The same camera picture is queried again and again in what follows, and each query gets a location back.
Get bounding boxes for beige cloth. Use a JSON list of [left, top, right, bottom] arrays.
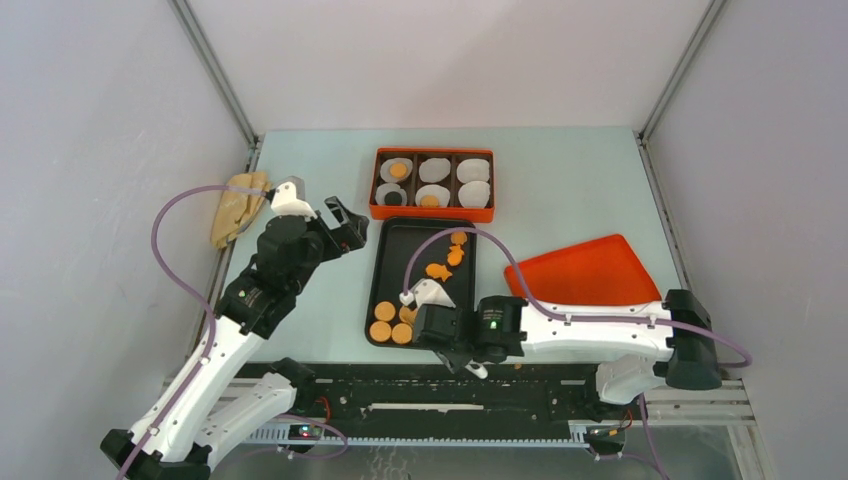
[[210, 171, 271, 249]]

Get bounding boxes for round orange swirl cookie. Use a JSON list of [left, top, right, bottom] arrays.
[[450, 231, 468, 246], [418, 194, 442, 208]]

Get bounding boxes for round orange biscuit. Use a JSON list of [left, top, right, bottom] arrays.
[[388, 162, 409, 181], [368, 320, 393, 343], [373, 301, 397, 322], [390, 323, 413, 345], [398, 306, 417, 326]]

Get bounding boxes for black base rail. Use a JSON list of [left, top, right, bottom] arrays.
[[218, 360, 757, 458]]

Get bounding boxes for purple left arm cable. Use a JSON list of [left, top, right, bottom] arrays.
[[113, 185, 349, 480]]

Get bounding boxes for orange cookie box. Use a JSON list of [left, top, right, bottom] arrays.
[[369, 147, 495, 223]]

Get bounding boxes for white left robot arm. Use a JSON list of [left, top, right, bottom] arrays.
[[101, 197, 369, 479]]

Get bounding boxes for white paper cup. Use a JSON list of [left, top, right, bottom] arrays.
[[418, 157, 451, 183], [457, 180, 491, 209], [456, 158, 491, 184], [415, 184, 451, 208], [379, 157, 413, 184], [374, 183, 408, 206]]

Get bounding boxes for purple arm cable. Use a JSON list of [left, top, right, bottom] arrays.
[[400, 227, 754, 480], [113, 185, 349, 480]]

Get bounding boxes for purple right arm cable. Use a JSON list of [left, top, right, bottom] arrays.
[[400, 227, 754, 480]]

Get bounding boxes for orange box lid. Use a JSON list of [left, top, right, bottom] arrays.
[[504, 234, 662, 306]]

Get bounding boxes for black sandwich cookie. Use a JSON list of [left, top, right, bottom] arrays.
[[383, 191, 406, 206]]

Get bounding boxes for black cookie tray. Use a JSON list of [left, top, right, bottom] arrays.
[[364, 217, 477, 349]]

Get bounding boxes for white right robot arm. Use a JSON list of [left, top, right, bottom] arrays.
[[399, 281, 722, 418]]

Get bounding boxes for orange fish cookie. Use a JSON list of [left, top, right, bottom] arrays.
[[425, 263, 453, 282], [447, 244, 465, 267]]

